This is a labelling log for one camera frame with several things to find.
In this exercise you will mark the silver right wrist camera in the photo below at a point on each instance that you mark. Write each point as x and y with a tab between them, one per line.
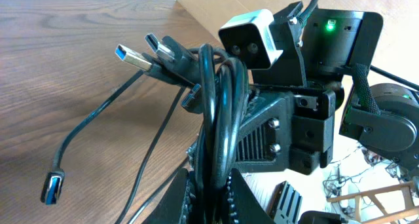
249	38

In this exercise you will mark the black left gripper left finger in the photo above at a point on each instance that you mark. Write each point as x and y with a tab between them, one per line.
176	204

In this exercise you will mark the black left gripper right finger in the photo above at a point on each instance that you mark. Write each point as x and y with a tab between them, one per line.
240	205

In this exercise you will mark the wooden chair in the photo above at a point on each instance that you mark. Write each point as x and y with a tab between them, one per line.
406	190

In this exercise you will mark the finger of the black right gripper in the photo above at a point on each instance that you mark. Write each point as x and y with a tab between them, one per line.
263	137

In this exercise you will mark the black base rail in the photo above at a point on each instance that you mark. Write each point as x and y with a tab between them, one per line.
285	206

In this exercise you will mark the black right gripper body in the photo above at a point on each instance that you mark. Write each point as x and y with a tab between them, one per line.
311	109

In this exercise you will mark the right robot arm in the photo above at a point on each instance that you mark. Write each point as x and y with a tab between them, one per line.
310	69

